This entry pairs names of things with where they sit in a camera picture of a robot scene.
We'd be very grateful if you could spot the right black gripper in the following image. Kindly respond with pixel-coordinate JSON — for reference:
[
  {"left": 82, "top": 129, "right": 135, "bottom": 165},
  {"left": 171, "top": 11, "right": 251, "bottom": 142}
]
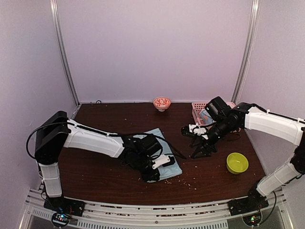
[{"left": 190, "top": 117, "right": 236, "bottom": 158}]

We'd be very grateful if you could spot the blue polka dot towel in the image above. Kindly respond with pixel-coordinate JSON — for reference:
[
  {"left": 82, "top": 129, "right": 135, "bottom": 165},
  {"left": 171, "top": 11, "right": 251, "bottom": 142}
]
[{"left": 199, "top": 109, "right": 214, "bottom": 125}]

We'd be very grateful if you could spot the plain light blue towel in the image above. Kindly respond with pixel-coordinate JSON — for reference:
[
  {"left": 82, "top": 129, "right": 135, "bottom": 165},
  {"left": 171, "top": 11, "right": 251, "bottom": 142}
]
[{"left": 146, "top": 128, "right": 183, "bottom": 181}]

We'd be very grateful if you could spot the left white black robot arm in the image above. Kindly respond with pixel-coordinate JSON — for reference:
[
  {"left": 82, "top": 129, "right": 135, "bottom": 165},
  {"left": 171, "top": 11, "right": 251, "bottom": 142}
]
[{"left": 29, "top": 111, "right": 176, "bottom": 212}]

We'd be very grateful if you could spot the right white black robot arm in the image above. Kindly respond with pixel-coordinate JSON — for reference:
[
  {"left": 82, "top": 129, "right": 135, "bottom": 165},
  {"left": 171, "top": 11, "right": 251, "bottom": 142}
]
[{"left": 186, "top": 96, "right": 305, "bottom": 211}]

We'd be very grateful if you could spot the lime green bowl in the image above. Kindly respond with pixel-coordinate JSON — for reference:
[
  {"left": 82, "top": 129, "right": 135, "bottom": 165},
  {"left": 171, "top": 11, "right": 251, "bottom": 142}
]
[{"left": 226, "top": 152, "right": 249, "bottom": 175}]

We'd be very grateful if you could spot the pink plastic basket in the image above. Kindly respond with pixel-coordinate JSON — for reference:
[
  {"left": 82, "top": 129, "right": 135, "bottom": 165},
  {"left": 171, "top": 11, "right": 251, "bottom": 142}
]
[{"left": 192, "top": 101, "right": 223, "bottom": 126}]

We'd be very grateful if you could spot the orange patterned ceramic bowl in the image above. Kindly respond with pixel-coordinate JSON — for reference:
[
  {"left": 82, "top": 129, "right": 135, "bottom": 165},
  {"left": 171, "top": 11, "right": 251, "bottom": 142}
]
[{"left": 153, "top": 96, "right": 171, "bottom": 112}]

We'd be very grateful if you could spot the pink rolled towel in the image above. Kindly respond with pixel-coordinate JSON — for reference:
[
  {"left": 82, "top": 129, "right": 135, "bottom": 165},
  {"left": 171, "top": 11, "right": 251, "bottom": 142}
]
[{"left": 226, "top": 102, "right": 236, "bottom": 108}]

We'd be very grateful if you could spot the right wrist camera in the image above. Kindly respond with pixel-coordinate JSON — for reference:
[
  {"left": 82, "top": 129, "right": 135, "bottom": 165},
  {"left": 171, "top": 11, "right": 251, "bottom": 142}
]
[{"left": 181, "top": 124, "right": 208, "bottom": 137}]

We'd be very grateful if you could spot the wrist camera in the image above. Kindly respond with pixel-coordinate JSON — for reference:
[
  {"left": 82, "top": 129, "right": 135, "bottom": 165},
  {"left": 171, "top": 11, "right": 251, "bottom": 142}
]
[
  {"left": 152, "top": 155, "right": 175, "bottom": 169},
  {"left": 181, "top": 124, "right": 208, "bottom": 137}
]

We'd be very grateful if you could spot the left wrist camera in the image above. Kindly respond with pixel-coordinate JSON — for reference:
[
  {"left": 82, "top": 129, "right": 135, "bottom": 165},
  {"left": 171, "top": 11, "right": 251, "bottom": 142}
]
[{"left": 152, "top": 155, "right": 175, "bottom": 169}]

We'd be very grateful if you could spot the front aluminium rail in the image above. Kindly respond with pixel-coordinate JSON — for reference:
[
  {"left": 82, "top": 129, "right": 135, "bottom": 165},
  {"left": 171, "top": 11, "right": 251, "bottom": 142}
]
[{"left": 18, "top": 189, "right": 294, "bottom": 229}]

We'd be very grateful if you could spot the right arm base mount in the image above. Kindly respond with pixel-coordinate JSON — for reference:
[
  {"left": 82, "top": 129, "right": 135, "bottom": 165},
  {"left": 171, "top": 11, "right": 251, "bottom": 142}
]
[{"left": 227, "top": 197, "right": 269, "bottom": 216}]

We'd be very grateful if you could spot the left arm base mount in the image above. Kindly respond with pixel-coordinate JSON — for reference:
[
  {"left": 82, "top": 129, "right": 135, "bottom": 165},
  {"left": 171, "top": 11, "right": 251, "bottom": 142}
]
[{"left": 43, "top": 198, "right": 85, "bottom": 217}]

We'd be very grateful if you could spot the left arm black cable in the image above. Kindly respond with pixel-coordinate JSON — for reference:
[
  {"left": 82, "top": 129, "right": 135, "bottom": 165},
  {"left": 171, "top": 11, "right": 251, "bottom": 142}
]
[{"left": 25, "top": 123, "right": 188, "bottom": 160}]

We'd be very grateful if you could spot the right aluminium frame post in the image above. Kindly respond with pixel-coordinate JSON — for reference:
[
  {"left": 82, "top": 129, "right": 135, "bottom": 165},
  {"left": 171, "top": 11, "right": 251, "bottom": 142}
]
[{"left": 232, "top": 0, "right": 260, "bottom": 104}]

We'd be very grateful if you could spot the aluminium frame post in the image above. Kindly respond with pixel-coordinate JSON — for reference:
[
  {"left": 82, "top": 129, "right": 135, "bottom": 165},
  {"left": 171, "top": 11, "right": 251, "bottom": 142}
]
[
  {"left": 50, "top": 0, "right": 80, "bottom": 106},
  {"left": 232, "top": 0, "right": 260, "bottom": 104}
]

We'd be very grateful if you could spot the left aluminium frame post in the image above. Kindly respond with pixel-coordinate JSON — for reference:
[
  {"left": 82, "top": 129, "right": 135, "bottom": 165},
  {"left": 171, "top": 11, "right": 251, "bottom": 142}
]
[{"left": 50, "top": 0, "right": 80, "bottom": 106}]

